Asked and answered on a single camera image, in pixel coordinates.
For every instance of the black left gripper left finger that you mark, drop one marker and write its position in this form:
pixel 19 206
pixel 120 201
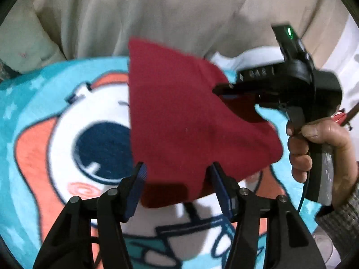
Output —
pixel 83 223

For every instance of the dark red knit garment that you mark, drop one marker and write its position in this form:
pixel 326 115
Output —
pixel 179 127

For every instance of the grey knit sleeve forearm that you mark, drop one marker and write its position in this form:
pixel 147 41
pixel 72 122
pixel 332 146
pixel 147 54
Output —
pixel 341 223

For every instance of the person's right hand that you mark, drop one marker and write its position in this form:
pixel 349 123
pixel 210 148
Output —
pixel 324 131

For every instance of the turquoise cartoon star blanket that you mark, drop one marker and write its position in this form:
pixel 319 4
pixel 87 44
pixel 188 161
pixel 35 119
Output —
pixel 62 135

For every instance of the floral white pillow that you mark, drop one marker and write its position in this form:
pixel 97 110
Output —
pixel 25 46

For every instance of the beige curtain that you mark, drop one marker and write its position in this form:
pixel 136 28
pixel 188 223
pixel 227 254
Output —
pixel 89 28

